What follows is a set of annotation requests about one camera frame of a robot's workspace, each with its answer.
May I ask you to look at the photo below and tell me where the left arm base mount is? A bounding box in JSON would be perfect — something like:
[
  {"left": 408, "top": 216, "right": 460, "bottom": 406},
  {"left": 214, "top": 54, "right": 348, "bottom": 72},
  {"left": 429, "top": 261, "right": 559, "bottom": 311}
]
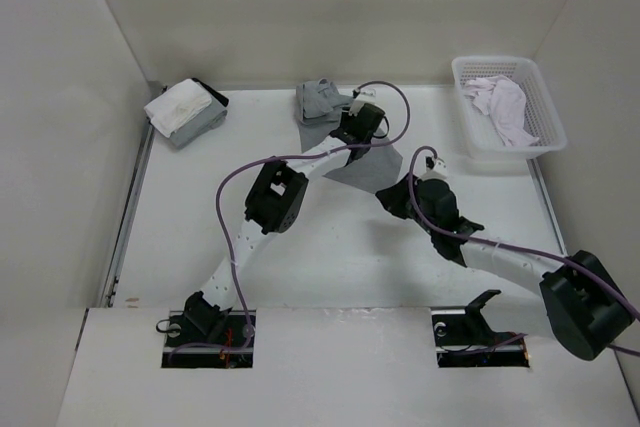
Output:
[{"left": 156, "top": 311, "right": 254, "bottom": 370}]

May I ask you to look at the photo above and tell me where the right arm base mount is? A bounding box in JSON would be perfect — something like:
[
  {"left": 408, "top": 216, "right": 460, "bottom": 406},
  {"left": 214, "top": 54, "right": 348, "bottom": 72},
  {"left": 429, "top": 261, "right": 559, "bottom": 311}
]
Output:
[{"left": 431, "top": 289, "right": 530, "bottom": 368}]

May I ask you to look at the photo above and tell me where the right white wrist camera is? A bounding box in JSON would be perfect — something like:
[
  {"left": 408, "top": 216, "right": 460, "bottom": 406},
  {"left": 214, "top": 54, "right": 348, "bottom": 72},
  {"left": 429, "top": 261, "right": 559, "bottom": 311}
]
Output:
[{"left": 421, "top": 157, "right": 448, "bottom": 180}]

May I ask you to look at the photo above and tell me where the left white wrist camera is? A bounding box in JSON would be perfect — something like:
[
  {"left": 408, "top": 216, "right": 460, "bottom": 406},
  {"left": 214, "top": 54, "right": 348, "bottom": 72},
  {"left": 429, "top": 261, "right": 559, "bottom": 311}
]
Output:
[{"left": 352, "top": 88, "right": 376, "bottom": 101}]

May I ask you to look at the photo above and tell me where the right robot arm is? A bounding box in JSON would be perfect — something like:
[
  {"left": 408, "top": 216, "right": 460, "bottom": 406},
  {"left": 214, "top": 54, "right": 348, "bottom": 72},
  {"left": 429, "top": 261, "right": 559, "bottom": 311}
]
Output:
[{"left": 375, "top": 178, "right": 637, "bottom": 361}]

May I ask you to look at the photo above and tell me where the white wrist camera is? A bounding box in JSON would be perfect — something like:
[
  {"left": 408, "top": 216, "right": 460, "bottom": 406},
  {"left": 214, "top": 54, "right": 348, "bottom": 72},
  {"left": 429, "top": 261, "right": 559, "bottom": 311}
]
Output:
[
  {"left": 421, "top": 157, "right": 448, "bottom": 180},
  {"left": 352, "top": 88, "right": 376, "bottom": 101}
]

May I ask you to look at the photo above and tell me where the white plastic basket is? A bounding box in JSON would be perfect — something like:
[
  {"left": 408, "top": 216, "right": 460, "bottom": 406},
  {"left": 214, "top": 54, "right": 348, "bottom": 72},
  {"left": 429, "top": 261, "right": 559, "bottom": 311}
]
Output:
[{"left": 451, "top": 56, "right": 567, "bottom": 162}]

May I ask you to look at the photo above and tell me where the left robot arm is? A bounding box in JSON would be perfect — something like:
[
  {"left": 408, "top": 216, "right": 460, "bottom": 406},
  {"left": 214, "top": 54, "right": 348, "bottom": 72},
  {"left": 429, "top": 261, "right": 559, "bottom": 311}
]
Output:
[{"left": 174, "top": 103, "right": 385, "bottom": 346}]

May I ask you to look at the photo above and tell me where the folded white tank top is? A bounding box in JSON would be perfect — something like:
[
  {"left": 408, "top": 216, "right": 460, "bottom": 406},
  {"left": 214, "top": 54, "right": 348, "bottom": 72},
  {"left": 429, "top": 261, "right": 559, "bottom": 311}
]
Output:
[{"left": 144, "top": 79, "right": 213, "bottom": 138}]

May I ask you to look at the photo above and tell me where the folded black tank top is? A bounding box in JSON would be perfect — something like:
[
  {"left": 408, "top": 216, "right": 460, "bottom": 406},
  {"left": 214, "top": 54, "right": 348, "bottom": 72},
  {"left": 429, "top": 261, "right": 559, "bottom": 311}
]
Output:
[{"left": 191, "top": 77, "right": 229, "bottom": 108}]

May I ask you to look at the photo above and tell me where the white tank top in basket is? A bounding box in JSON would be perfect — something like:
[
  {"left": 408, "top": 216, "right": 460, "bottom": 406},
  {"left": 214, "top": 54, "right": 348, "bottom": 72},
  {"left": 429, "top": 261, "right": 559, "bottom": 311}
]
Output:
[{"left": 462, "top": 75, "right": 539, "bottom": 147}]

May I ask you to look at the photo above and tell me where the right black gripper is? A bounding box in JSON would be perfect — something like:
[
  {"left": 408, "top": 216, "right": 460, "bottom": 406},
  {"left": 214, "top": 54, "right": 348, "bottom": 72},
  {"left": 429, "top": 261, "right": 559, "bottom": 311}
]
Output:
[{"left": 375, "top": 172, "right": 438, "bottom": 236}]

